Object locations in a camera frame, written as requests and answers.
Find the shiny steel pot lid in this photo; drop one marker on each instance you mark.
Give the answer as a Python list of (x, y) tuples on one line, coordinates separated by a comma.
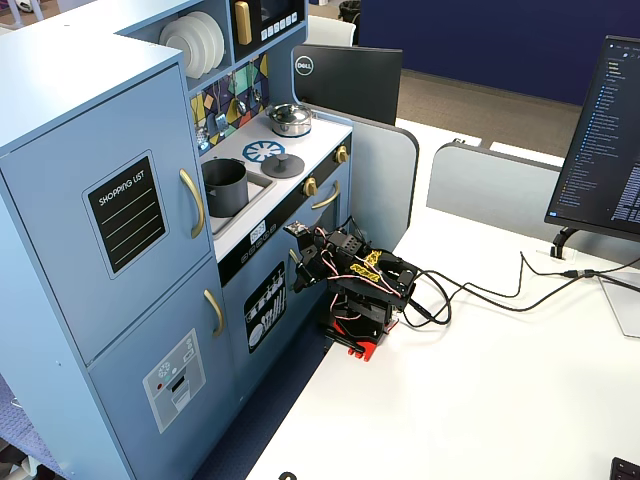
[(287, 112)]

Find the black white soccer ball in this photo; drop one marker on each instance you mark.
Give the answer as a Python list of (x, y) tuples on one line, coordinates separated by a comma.
[(22, 5)]

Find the black keyboard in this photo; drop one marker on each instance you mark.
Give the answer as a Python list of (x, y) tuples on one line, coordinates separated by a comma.
[(627, 470)]

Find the white chair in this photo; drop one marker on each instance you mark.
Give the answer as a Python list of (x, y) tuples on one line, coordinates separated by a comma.
[(327, 31)]

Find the dark gray pot lid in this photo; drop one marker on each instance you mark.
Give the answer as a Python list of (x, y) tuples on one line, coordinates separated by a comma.
[(282, 166)]

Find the shiny steel toy pot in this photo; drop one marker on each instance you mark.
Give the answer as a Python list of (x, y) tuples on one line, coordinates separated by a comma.
[(290, 127)]

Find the small wrist camera board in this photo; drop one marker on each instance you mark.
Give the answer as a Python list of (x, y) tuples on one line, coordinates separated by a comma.
[(297, 230)]

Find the clear monitor base plate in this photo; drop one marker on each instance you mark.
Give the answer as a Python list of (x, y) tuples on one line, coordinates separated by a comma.
[(622, 310)]

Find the gold stove knob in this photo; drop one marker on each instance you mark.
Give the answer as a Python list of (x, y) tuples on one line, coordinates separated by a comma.
[(342, 154), (310, 186)]

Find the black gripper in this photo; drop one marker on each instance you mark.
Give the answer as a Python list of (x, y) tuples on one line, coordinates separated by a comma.
[(303, 268)]

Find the steel slotted toy spatula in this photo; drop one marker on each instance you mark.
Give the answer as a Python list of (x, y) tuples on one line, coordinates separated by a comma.
[(220, 122)]

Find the monitor with lit screen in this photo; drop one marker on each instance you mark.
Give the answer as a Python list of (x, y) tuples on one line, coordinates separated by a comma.
[(595, 145)]

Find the small steel hanging utensil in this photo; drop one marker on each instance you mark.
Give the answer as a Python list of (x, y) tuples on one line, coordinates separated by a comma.
[(202, 136)]

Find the dark gray toy pot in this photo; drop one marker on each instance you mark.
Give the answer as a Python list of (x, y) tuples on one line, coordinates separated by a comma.
[(227, 192)]

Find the steel toy ladle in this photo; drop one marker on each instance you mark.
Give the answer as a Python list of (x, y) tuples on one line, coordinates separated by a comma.
[(241, 106)]

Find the white toy plate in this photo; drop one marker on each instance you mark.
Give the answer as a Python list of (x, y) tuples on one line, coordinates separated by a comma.
[(219, 35), (202, 37), (175, 47)]

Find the black Dell monitor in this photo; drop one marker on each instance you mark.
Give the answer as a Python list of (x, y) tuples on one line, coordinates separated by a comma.
[(350, 82)]

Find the gray desk divider panel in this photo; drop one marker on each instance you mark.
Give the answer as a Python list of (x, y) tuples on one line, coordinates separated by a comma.
[(382, 185), (495, 185)]

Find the black toy microwave door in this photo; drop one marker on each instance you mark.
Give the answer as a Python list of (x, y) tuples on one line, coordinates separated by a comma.
[(272, 45)]

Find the steel toy spoon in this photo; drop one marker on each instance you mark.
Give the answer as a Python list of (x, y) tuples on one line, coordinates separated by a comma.
[(256, 94)]

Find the blue toy play kitchen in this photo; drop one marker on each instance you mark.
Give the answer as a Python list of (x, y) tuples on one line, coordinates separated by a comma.
[(75, 125)]

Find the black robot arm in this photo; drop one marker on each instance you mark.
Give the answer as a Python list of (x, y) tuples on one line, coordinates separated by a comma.
[(372, 300)]

